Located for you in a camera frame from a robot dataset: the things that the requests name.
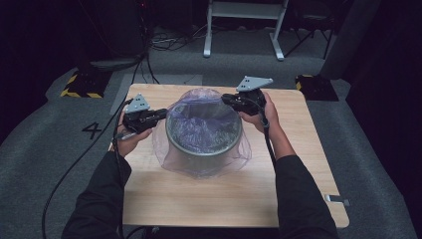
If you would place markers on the purple translucent plastic bag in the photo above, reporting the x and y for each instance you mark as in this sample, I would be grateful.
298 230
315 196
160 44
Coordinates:
199 132

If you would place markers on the person's right hand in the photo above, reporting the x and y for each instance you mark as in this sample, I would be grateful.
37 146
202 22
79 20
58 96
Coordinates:
270 116

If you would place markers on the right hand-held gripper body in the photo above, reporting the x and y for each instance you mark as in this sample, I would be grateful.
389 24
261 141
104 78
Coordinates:
253 99

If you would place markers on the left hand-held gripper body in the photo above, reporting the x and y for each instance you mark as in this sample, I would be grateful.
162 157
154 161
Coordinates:
137 106

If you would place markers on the person's left hand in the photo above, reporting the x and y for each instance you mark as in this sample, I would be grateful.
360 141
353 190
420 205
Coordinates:
127 142

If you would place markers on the white metal stand frame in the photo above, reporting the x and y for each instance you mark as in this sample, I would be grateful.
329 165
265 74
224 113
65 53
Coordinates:
245 9

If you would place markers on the black yellow striped base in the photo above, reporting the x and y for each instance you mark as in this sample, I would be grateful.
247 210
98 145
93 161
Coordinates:
316 88
83 86

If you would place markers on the grey metal table bracket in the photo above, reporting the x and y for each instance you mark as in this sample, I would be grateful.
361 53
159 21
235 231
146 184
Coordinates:
336 199

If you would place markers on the black folding stand legs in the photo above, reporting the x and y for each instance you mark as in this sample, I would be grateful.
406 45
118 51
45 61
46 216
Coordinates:
326 36

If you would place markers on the green ribbed plastic bin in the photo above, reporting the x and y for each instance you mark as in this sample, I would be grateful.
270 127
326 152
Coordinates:
202 163

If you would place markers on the grey column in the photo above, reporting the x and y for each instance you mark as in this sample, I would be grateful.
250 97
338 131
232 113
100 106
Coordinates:
348 36

